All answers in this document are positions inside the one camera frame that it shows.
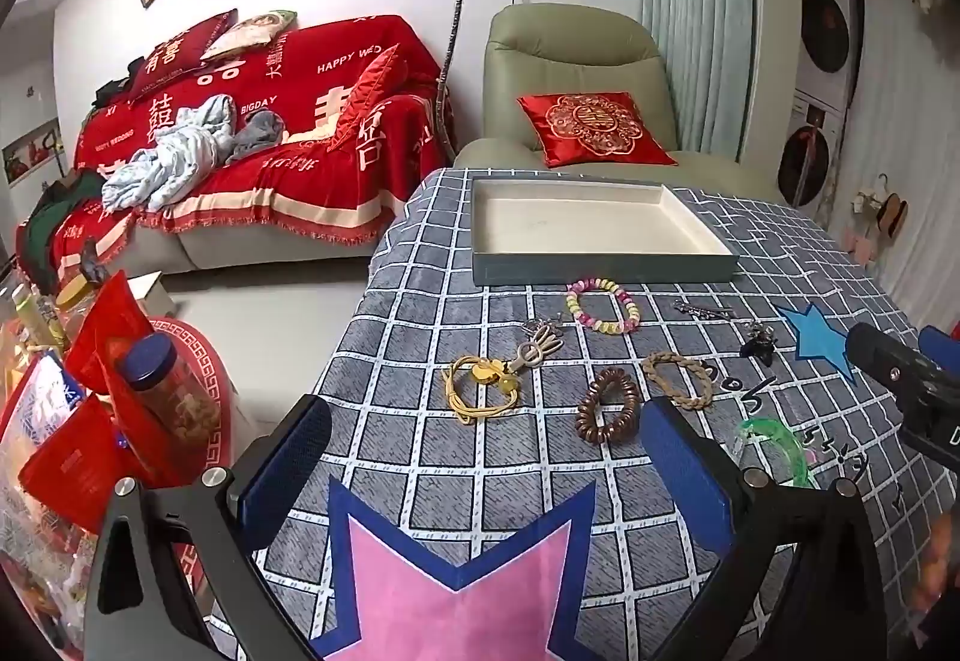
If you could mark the washing machine stack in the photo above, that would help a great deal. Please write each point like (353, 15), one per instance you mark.
(810, 154)

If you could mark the blue lid plastic jar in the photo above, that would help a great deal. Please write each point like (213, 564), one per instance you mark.
(165, 383)

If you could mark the red embroidered cushion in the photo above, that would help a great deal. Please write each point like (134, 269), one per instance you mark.
(596, 127)

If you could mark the silver tassel charm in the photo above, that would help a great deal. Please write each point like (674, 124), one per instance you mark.
(543, 339)

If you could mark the green jade bangle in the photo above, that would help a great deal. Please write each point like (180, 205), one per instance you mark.
(776, 433)

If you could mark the grey plaid tablecloth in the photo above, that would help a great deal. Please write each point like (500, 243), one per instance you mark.
(432, 431)

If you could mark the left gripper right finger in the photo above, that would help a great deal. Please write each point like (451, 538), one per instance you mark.
(831, 604)

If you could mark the grey jewelry tray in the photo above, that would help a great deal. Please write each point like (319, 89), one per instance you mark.
(536, 231)

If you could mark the person right hand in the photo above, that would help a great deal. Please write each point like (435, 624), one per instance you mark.
(938, 572)

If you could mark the pale green curtain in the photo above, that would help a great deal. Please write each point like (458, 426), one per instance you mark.
(707, 47)

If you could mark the black claw hair clip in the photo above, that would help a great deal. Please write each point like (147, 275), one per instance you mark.
(760, 344)

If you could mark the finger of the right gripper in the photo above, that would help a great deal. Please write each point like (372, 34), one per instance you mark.
(940, 348)
(926, 396)

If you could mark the silver hair clip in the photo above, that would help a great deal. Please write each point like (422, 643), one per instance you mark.
(704, 313)

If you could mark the green recliner armchair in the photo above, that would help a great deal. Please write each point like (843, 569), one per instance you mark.
(556, 48)

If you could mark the red covered sofa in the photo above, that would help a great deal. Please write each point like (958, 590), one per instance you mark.
(357, 99)

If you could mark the light blue clothes pile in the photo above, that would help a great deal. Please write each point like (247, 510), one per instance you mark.
(200, 141)

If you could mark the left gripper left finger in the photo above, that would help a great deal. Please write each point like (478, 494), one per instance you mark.
(138, 604)

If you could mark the red round tray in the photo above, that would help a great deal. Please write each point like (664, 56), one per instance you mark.
(208, 368)

